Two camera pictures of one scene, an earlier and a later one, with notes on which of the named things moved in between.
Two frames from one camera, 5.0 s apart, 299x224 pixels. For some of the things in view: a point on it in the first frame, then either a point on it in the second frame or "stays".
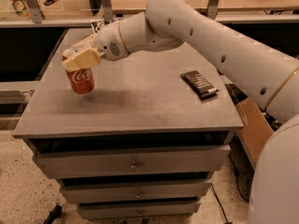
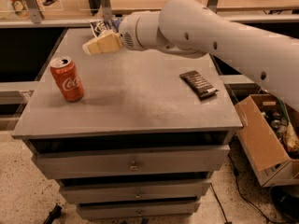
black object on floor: (53, 215) stays
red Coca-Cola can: (81, 79) to (66, 79)
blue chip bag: (96, 25) stays
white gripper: (108, 44) to (128, 32)
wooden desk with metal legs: (63, 5) stays
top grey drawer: (133, 161) stays
